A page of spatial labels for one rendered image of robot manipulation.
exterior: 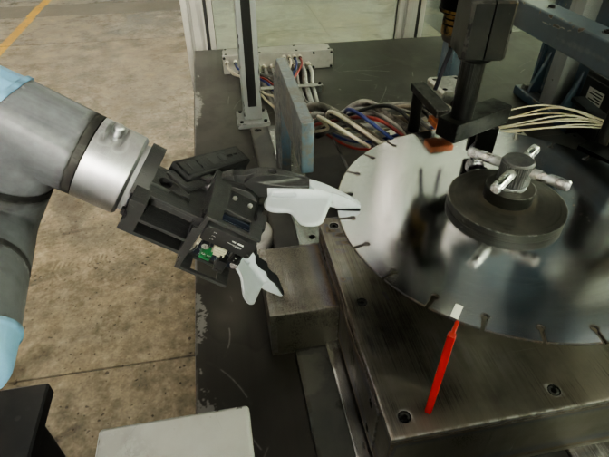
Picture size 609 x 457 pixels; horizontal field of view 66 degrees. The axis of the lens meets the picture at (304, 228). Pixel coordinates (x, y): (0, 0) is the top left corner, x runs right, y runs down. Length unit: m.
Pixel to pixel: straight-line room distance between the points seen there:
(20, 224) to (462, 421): 0.41
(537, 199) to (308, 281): 0.26
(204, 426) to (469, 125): 0.37
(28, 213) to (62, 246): 1.62
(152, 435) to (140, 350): 1.23
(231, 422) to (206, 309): 0.29
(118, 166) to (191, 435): 0.22
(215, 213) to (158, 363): 1.18
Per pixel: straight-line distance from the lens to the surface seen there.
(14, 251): 0.44
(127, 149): 0.43
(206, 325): 0.63
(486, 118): 0.53
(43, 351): 1.73
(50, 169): 0.43
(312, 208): 0.44
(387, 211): 0.47
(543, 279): 0.44
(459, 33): 0.48
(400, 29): 1.68
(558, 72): 1.20
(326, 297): 0.55
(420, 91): 0.66
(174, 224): 0.43
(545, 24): 0.81
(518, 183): 0.48
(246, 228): 0.43
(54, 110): 0.43
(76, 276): 1.93
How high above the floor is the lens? 1.23
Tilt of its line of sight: 39 degrees down
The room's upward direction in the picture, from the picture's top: straight up
